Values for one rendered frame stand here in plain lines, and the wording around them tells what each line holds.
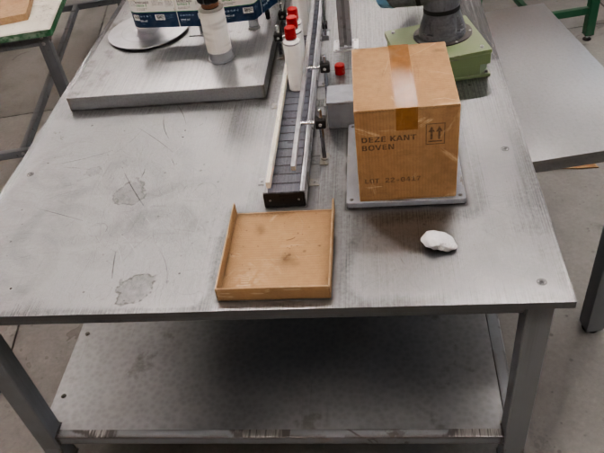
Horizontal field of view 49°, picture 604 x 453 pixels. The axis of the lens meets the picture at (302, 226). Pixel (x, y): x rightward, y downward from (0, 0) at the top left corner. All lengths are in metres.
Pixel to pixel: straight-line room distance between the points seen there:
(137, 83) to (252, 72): 0.39
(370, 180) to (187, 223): 0.49
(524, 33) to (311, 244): 1.22
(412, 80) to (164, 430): 1.24
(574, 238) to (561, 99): 0.90
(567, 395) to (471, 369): 0.40
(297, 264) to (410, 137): 0.40
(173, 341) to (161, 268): 0.69
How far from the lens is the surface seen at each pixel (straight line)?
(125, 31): 2.70
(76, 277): 1.72
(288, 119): 1.97
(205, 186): 1.86
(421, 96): 1.56
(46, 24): 3.20
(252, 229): 1.68
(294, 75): 2.06
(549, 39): 2.45
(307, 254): 1.58
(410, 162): 1.61
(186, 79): 2.28
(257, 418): 2.05
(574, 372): 2.44
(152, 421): 2.13
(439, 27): 2.22
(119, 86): 2.34
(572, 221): 2.96
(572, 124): 2.02
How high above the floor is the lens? 1.94
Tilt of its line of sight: 42 degrees down
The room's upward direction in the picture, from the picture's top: 9 degrees counter-clockwise
